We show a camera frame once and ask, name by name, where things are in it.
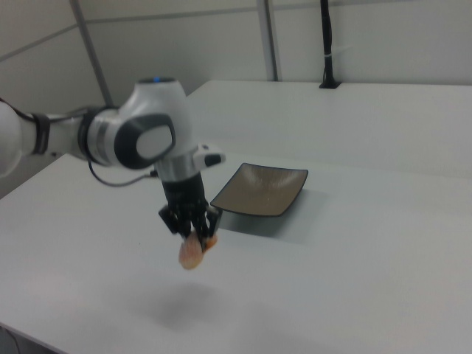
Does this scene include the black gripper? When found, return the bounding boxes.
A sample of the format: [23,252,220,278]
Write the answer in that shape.
[158,173,223,240]

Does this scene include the round orange bread bun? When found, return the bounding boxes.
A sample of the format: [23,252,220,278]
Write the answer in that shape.
[178,233,221,272]

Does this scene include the square brown ceramic plate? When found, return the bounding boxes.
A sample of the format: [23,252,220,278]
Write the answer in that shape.
[209,162,310,219]

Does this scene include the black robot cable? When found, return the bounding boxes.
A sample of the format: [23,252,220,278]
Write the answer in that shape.
[87,160,157,188]

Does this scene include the grey partition frame post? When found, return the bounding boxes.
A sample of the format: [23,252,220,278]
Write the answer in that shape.
[69,0,114,108]
[256,0,279,82]

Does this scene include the black camera stand white band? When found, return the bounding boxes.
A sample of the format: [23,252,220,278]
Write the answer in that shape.
[318,0,342,90]

